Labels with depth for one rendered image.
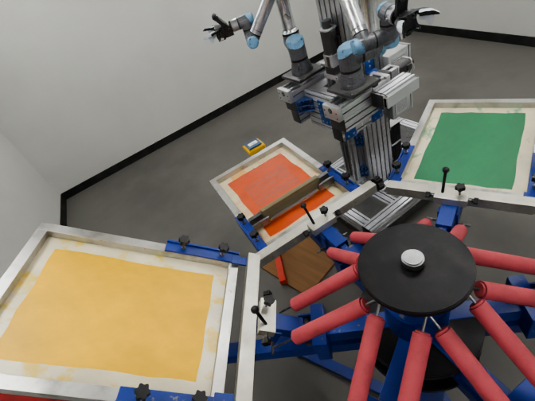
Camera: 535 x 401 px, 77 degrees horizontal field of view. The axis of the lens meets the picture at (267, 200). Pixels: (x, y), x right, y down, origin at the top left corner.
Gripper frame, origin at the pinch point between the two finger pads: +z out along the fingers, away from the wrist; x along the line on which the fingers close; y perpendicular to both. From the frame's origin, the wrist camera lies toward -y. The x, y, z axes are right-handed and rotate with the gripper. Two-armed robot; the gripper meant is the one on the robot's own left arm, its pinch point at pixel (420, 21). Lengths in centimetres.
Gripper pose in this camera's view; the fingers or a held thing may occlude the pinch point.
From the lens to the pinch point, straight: 156.4
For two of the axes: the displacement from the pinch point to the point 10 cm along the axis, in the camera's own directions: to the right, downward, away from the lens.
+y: 4.3, 6.6, 6.2
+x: -8.9, 4.3, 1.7
